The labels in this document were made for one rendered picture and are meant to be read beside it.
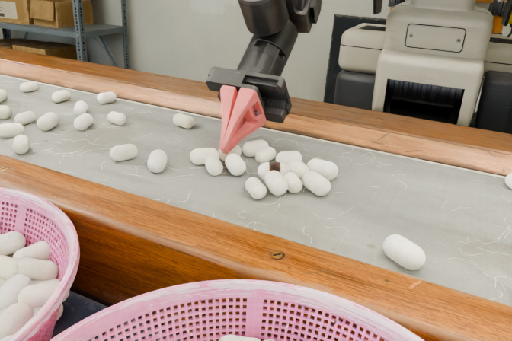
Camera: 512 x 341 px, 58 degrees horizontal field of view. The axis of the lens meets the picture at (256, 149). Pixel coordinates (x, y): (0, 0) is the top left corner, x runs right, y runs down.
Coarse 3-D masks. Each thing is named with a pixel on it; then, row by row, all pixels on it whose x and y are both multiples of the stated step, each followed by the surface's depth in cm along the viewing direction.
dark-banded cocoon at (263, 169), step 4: (264, 164) 52; (268, 164) 52; (280, 164) 52; (284, 164) 52; (260, 168) 52; (264, 168) 52; (268, 168) 52; (280, 168) 52; (284, 168) 52; (288, 168) 52; (260, 172) 52; (264, 172) 52; (280, 172) 52; (284, 172) 52; (260, 176) 52; (264, 176) 52
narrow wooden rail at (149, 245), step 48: (48, 192) 43; (96, 192) 43; (96, 240) 40; (144, 240) 37; (192, 240) 36; (240, 240) 37; (288, 240) 37; (96, 288) 42; (144, 288) 39; (336, 288) 32; (384, 288) 32; (432, 288) 32; (192, 336) 38; (432, 336) 29; (480, 336) 28
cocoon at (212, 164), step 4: (212, 156) 54; (208, 160) 54; (212, 160) 53; (216, 160) 53; (208, 164) 53; (212, 164) 52; (216, 164) 52; (220, 164) 53; (208, 168) 53; (212, 168) 52; (216, 168) 52; (220, 168) 53; (212, 172) 53; (216, 172) 53; (220, 172) 53
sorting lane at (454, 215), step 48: (48, 96) 80; (96, 96) 81; (0, 144) 59; (48, 144) 60; (96, 144) 61; (144, 144) 61; (192, 144) 62; (240, 144) 63; (288, 144) 64; (336, 144) 65; (144, 192) 49; (192, 192) 49; (240, 192) 50; (288, 192) 50; (336, 192) 51; (384, 192) 52; (432, 192) 52; (480, 192) 53; (336, 240) 42; (384, 240) 42; (432, 240) 43; (480, 240) 43; (480, 288) 37
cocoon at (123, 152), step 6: (126, 144) 56; (132, 144) 56; (114, 150) 55; (120, 150) 55; (126, 150) 55; (132, 150) 56; (114, 156) 55; (120, 156) 55; (126, 156) 55; (132, 156) 56
